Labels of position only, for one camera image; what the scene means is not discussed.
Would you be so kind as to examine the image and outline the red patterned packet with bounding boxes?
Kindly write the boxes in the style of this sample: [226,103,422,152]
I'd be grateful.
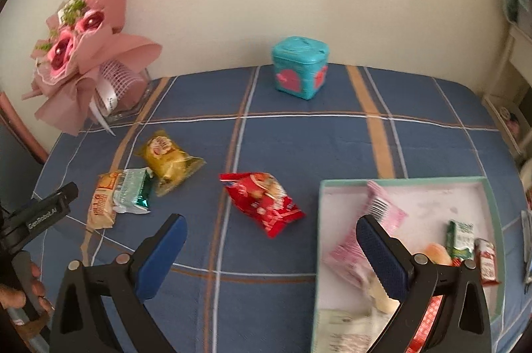
[406,295,443,353]

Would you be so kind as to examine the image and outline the jelly pudding cup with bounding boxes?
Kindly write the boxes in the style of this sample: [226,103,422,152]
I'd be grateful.
[423,243,453,266]

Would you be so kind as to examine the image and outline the red white milk biscuit packet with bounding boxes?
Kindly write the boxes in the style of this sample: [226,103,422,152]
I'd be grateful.
[474,238,499,286]

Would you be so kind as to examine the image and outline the orange white bread packet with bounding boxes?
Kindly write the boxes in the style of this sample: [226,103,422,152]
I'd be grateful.
[80,169,125,254]

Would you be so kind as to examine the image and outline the green biscuit packet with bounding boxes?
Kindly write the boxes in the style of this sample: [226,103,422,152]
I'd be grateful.
[446,220,475,262]

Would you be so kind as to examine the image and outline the clear steamed bun packet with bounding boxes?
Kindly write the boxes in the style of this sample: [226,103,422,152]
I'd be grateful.
[368,277,399,315]

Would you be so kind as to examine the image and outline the white cake packet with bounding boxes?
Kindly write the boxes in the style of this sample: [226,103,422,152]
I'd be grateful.
[312,309,390,352]

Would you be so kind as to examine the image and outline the mint green wafer packet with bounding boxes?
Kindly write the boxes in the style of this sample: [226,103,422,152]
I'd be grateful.
[112,167,154,215]

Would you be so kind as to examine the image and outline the pink snack packet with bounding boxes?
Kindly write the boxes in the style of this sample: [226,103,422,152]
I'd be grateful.
[324,181,408,290]

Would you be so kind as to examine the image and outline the yellow cake packet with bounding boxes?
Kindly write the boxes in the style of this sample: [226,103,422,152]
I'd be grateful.
[135,131,205,196]

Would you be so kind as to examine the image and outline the red crinkled snack bag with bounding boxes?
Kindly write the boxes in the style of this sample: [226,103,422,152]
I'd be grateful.
[219,172,306,239]

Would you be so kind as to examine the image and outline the person left hand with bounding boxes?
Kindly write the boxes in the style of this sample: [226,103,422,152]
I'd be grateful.
[0,260,55,314]

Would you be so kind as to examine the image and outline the teal rimmed white tray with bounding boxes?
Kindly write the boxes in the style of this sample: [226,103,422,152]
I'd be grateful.
[311,176,506,352]

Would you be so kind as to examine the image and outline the smartphone on stand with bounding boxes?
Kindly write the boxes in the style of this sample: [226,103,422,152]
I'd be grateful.
[521,210,532,285]

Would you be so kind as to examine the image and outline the pink flower bouquet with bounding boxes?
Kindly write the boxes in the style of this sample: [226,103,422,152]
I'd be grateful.
[22,0,162,135]

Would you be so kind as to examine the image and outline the white shelf furniture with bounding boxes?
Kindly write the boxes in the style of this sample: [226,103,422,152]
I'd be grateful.
[482,0,531,164]

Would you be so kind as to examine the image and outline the blue plaid tablecloth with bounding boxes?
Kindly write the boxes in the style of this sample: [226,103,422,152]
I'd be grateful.
[31,64,531,352]

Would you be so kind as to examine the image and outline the teal toy chest box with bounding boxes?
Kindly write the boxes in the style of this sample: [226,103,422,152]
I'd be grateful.
[271,36,330,100]

